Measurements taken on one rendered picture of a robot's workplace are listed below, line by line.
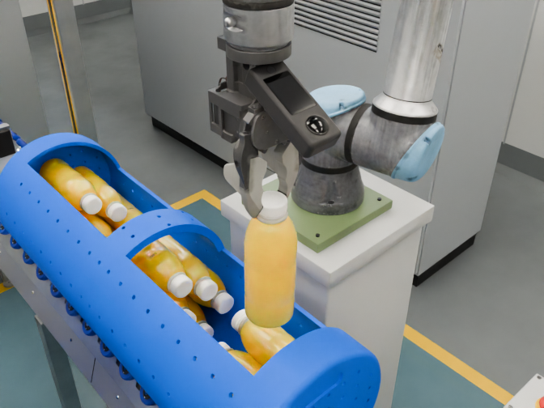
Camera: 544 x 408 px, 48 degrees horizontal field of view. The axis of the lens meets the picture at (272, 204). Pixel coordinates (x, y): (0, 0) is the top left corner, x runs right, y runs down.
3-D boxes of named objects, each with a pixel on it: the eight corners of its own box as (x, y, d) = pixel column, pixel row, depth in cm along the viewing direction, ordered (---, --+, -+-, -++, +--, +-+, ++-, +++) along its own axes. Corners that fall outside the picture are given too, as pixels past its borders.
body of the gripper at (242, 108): (257, 117, 78) (255, 23, 72) (303, 141, 73) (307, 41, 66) (208, 136, 74) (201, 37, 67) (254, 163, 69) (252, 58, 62)
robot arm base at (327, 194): (323, 167, 137) (325, 127, 132) (378, 193, 129) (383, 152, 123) (275, 194, 128) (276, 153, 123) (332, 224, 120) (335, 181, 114)
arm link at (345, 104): (320, 133, 130) (323, 72, 122) (377, 151, 123) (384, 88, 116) (287, 156, 122) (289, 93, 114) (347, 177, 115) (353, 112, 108)
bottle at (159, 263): (146, 235, 124) (201, 283, 113) (118, 258, 122) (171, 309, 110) (133, 213, 119) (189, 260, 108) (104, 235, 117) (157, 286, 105)
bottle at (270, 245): (297, 299, 90) (303, 194, 79) (290, 335, 84) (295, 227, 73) (249, 293, 91) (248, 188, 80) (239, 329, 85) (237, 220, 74)
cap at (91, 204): (80, 198, 127) (85, 201, 126) (98, 193, 129) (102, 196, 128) (82, 214, 129) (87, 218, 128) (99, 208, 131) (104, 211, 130)
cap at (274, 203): (289, 201, 78) (290, 189, 77) (284, 219, 75) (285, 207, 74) (258, 197, 78) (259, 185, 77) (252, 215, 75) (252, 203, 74)
